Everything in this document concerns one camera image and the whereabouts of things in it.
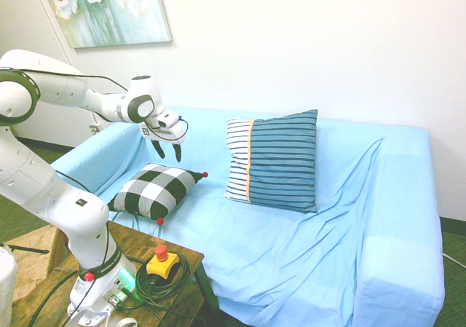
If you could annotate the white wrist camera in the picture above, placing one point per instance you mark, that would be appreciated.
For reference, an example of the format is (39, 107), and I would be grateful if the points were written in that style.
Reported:
(168, 118)

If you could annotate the white fluffy object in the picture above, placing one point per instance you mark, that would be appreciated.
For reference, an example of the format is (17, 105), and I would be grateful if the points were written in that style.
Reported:
(7, 283)

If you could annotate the wooden side table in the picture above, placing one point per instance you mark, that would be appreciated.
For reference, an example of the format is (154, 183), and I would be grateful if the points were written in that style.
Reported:
(153, 247)

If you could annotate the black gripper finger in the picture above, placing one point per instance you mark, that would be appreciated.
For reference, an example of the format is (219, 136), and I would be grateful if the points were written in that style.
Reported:
(159, 148)
(178, 151)

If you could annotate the yellow emergency stop button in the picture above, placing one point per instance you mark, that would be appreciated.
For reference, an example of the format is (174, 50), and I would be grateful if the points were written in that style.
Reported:
(162, 263)

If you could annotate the black tripod rod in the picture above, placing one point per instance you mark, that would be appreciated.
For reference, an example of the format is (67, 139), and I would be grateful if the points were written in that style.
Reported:
(27, 249)

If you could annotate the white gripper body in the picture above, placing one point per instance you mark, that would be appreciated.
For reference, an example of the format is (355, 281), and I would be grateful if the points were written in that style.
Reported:
(160, 132)

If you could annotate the woven wicker stool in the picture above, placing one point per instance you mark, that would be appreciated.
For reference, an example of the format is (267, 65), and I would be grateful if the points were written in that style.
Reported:
(31, 250)

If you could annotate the floral canvas painting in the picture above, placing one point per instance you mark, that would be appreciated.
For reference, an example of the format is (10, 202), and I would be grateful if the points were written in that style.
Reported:
(102, 10)

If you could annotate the light blue covered sofa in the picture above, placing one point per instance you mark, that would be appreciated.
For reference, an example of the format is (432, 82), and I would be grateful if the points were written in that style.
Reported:
(291, 214)

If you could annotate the blue striped pillow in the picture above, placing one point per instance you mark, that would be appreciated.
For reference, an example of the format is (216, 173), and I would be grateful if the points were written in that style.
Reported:
(273, 162)

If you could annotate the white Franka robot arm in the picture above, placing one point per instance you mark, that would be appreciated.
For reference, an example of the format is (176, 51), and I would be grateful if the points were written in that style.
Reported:
(54, 90)

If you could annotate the black white checkered pillow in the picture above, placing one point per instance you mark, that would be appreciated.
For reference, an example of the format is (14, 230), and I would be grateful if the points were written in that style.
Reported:
(156, 192)

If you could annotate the white wall power outlet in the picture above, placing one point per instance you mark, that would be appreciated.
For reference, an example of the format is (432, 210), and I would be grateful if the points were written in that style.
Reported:
(95, 127)

